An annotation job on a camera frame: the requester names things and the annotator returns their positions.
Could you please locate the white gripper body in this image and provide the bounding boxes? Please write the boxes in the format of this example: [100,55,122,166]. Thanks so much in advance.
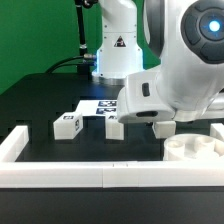
[117,66,175,123]

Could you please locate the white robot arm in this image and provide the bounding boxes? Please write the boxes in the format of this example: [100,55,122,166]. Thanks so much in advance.
[93,0,224,123]

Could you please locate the black cable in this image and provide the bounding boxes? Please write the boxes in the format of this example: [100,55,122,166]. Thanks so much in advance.
[44,54,98,75]

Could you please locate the white U-shaped fence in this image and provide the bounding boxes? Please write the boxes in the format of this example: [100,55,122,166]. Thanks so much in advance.
[0,126,224,188]

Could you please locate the white paper marker sheet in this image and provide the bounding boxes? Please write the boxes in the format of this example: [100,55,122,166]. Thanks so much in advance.
[76,100,117,116]

